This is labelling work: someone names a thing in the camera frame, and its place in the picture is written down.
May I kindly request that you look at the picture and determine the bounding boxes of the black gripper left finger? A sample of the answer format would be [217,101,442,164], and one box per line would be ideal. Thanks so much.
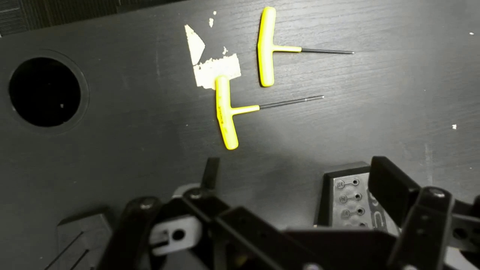
[96,156,321,270]

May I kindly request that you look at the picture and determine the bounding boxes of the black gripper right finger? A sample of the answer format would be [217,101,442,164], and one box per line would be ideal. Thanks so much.
[367,155,480,270]

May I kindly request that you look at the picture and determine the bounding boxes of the yellow T-handle hex wrench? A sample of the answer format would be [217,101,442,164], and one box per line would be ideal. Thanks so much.
[255,5,354,90]
[213,74,325,152]

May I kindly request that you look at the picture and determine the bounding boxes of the black stand holding yellow wrenches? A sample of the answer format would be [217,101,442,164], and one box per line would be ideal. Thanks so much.
[315,164,402,237]

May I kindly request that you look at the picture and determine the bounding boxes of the black stand holding red wrenches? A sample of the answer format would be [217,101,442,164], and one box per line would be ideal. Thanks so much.
[43,209,115,270]

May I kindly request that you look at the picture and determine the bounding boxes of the torn beige paper scrap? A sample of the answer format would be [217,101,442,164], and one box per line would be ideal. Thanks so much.
[183,23,243,92]

